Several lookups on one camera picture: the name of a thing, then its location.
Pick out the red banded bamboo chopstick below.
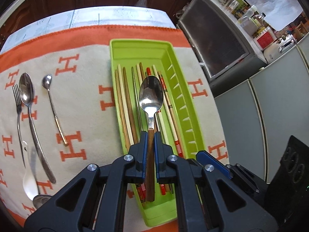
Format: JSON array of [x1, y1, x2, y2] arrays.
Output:
[[158, 72, 184, 158]]

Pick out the brown wooden chopstick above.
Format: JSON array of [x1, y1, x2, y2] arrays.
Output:
[[123, 67, 138, 144], [115, 70, 130, 151]]

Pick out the cream chopstick red stripes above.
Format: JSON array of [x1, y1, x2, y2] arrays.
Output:
[[152, 64, 182, 147]]

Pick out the wooden handled steel spoon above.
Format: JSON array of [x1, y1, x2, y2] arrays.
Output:
[[139, 75, 163, 202]]

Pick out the lime green plastic tray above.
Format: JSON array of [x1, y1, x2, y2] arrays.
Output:
[[109, 38, 206, 227]]

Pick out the orange beige H blanket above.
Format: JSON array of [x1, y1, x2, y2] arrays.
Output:
[[1, 25, 229, 226]]

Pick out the steel soup ladle spoon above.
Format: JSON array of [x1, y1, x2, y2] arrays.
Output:
[[32, 194, 52, 210]]

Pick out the white ceramic soup spoon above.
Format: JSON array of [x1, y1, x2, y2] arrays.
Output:
[[23, 141, 39, 200]]

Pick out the steel oven appliance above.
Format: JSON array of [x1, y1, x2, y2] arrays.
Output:
[[177, 0, 267, 96]]

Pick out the large steel spoon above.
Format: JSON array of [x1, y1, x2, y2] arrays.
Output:
[[19, 72, 56, 184]]

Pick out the red label container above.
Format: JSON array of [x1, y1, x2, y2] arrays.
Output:
[[254, 26, 277, 51]]

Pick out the steel fork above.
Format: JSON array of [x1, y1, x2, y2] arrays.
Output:
[[12, 84, 26, 167]]

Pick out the small spoon gold handle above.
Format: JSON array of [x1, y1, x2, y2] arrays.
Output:
[[42, 74, 69, 146]]

